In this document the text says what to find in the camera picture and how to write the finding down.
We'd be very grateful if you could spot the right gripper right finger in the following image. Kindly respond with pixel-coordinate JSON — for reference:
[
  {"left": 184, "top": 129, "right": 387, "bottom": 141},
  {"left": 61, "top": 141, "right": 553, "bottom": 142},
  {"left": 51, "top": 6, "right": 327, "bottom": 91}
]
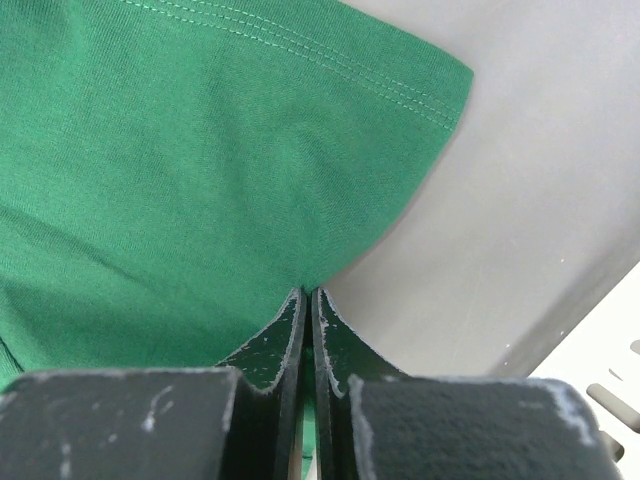
[{"left": 310, "top": 289, "right": 619, "bottom": 479}]

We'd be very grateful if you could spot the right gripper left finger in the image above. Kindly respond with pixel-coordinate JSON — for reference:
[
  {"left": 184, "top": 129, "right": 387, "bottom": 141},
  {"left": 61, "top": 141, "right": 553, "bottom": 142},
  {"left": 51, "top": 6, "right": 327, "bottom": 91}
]
[{"left": 1, "top": 289, "right": 307, "bottom": 479}]

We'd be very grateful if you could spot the green t shirt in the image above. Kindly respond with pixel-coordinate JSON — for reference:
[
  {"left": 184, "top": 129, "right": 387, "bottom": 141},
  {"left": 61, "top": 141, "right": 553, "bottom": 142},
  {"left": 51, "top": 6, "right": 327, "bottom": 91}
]
[{"left": 1, "top": 1, "right": 473, "bottom": 394}]

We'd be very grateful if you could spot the white perforated file organizer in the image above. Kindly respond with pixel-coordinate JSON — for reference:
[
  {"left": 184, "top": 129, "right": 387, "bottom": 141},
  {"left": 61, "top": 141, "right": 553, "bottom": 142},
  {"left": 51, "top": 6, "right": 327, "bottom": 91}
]
[{"left": 531, "top": 266, "right": 639, "bottom": 479}]

